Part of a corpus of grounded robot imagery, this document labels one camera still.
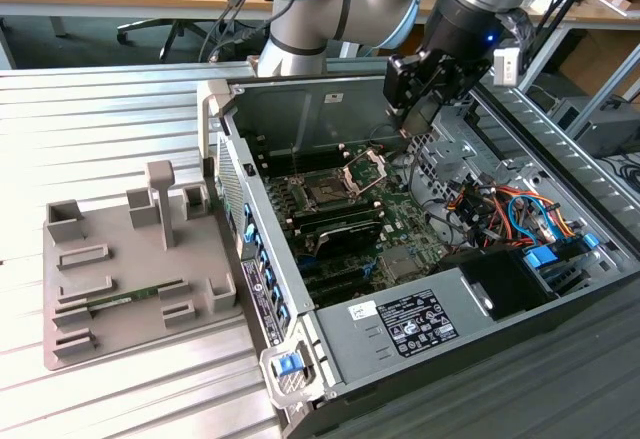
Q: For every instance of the black graphics card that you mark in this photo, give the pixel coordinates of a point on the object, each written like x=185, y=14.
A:
x=350, y=236

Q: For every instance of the grey plastic parts rack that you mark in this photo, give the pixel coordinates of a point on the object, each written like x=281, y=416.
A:
x=140, y=269

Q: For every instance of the CPU socket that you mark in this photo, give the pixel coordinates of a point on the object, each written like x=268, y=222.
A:
x=325, y=191

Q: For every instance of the grey labelled power supply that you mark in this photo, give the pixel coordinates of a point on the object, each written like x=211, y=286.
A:
x=350, y=349

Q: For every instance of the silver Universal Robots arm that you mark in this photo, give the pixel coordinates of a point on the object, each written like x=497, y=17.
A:
x=310, y=24

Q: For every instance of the black stand pole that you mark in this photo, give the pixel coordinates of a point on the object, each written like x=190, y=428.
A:
x=565, y=9

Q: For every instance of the open grey PC case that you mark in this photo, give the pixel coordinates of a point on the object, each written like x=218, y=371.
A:
x=350, y=104

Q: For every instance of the grey desktop computer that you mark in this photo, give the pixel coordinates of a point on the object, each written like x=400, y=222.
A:
x=610, y=129

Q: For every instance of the silver perforated drive cage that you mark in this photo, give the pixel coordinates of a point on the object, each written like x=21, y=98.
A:
x=440, y=159

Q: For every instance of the blue case latch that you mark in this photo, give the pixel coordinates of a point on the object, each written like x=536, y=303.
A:
x=289, y=363

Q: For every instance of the thin metal locking lever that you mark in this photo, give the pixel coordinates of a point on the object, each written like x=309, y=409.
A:
x=295, y=161

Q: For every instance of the green motherboard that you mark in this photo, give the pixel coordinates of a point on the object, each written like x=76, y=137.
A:
x=400, y=224

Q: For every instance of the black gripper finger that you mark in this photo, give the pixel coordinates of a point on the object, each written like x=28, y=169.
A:
x=465, y=76
x=400, y=81

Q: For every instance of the black expansion slot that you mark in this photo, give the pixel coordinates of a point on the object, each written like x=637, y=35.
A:
x=340, y=286
x=335, y=271

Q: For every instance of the blue disk carrier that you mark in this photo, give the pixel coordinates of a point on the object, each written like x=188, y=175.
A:
x=542, y=258

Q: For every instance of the brown cardboard piece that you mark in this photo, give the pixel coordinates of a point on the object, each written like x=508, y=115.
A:
x=617, y=3

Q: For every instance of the office chair base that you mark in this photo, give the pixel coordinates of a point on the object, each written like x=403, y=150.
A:
x=150, y=25

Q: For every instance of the black RAM slot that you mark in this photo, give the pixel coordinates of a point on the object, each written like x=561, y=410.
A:
x=335, y=220
x=330, y=211

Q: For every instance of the black plastic air duct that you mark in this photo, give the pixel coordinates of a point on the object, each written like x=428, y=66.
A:
x=500, y=279

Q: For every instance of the green RAM stick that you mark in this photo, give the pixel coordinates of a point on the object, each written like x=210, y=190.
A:
x=125, y=298

